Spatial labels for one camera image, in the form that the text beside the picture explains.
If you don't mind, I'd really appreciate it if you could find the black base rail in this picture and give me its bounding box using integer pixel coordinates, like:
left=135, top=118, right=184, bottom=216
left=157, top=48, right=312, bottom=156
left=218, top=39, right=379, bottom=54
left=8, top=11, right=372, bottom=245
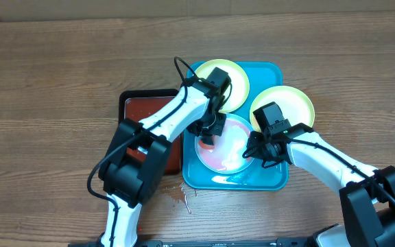
left=67, top=236, right=322, bottom=247

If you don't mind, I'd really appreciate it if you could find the black rectangular wash basin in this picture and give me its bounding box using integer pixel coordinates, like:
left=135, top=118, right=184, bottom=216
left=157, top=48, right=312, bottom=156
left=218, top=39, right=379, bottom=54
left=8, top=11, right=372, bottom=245
left=119, top=89, right=183, bottom=175

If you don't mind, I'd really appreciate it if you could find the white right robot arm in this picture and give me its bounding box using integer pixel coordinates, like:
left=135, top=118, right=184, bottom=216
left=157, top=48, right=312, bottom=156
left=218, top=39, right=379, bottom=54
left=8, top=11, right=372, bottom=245
left=243, top=123, right=395, bottom=247

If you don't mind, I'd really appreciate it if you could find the green and orange sponge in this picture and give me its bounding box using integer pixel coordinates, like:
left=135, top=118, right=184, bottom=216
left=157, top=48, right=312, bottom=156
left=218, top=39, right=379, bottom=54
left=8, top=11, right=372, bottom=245
left=197, top=135, right=215, bottom=150

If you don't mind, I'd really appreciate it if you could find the yellow plate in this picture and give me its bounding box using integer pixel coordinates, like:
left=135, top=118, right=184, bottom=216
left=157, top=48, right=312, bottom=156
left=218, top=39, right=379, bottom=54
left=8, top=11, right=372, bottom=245
left=250, top=86, right=315, bottom=132
left=195, top=59, right=250, bottom=113

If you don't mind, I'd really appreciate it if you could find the light blue plate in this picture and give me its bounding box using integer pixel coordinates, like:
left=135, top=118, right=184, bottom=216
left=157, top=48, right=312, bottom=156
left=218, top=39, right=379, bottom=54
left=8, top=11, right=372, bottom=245
left=195, top=113, right=254, bottom=174

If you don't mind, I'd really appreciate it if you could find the cardboard backdrop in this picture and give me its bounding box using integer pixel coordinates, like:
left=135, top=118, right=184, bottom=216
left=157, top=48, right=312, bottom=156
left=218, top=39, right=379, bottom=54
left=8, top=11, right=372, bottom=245
left=0, top=0, right=395, bottom=22

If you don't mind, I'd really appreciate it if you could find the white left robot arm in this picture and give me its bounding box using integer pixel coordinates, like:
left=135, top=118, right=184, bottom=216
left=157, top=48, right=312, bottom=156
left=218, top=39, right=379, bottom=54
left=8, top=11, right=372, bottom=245
left=86, top=75, right=231, bottom=246

